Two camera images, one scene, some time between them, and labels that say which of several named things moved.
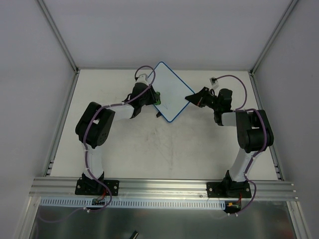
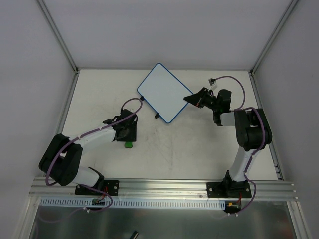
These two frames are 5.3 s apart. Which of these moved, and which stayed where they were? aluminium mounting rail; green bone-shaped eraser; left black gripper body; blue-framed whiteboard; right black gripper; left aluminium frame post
Moved: left black gripper body; green bone-shaped eraser
Stayed: right black gripper; blue-framed whiteboard; aluminium mounting rail; left aluminium frame post
